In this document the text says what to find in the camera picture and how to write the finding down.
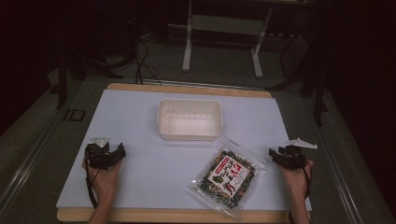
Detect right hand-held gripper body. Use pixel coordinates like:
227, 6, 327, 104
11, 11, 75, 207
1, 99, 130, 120
278, 137, 318, 171

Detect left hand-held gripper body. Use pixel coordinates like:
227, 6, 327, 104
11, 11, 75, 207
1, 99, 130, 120
87, 135, 119, 171

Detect person's left hand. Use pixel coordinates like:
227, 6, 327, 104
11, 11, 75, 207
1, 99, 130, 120
81, 158, 123, 203

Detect person's right hand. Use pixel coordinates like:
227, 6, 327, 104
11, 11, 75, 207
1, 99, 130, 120
277, 159, 315, 201

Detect white table mat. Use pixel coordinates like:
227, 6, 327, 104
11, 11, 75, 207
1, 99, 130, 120
55, 89, 313, 212

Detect clear packet of dried seasoning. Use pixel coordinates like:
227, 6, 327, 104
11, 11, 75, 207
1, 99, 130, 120
187, 135, 268, 222

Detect white plastic container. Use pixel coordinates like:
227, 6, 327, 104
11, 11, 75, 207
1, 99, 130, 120
156, 97, 224, 142

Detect black metal stand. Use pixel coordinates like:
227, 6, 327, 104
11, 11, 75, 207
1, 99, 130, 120
55, 31, 139, 110
265, 18, 330, 128

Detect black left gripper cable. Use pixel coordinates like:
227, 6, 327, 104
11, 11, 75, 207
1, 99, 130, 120
84, 159, 101, 210

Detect black rectangular floor bracket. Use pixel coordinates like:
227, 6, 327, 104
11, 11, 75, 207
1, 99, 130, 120
63, 108, 87, 122

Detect black floor cables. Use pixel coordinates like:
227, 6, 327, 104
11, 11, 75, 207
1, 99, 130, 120
133, 38, 163, 86

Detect white metal table frame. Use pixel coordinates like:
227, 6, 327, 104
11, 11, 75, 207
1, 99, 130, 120
181, 0, 276, 79

